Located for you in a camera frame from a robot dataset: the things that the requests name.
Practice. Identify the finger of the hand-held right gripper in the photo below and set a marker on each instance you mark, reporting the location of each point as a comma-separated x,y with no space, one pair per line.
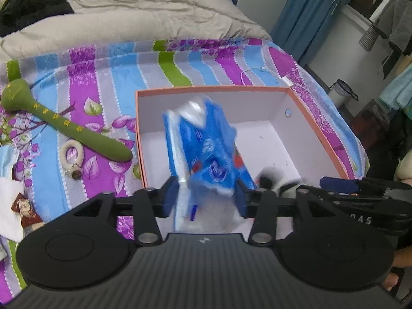
338,185

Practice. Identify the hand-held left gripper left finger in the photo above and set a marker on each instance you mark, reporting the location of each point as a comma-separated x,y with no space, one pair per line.
170,196

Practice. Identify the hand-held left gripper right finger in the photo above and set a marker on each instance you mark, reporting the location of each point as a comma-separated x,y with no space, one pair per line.
243,204

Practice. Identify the panda plush toy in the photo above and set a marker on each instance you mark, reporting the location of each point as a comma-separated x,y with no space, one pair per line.
267,180

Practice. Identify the blue tissue packet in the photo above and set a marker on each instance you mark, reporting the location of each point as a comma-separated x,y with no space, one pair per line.
209,154

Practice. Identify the orange cardboard box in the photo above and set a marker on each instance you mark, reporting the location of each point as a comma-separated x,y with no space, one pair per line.
257,106

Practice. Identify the blue face mask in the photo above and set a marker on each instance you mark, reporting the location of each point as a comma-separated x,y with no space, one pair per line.
6,161

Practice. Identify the person's right hand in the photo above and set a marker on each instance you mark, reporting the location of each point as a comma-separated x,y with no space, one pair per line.
402,257

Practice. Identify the dark brown stool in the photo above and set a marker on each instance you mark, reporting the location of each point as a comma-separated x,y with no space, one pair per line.
370,112

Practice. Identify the white lidded bin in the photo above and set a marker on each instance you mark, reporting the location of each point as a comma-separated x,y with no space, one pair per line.
341,95

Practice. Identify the teal cloth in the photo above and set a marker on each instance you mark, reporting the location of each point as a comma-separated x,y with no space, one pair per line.
399,93

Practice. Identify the green massage hammer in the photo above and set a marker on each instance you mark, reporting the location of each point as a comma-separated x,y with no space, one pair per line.
80,132

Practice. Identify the red foil packet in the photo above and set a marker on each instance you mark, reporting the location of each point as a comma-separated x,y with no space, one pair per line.
27,210

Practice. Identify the striped floral bedsheet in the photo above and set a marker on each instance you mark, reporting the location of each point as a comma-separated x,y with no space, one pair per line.
96,70

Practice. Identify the clear plastic bag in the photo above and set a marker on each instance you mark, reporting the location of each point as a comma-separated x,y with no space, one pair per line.
8,206

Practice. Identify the blue curtain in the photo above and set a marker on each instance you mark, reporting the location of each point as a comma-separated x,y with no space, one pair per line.
305,13

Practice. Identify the grey striped hanging garment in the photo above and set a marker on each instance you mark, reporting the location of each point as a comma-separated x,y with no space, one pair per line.
396,13

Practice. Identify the grey duvet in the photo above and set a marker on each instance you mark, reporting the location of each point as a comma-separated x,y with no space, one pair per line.
144,13

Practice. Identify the grey white wardrobe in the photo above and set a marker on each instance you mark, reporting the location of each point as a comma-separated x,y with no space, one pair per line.
264,0

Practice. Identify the black clothes pile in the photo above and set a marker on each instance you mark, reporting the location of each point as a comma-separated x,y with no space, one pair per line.
32,0

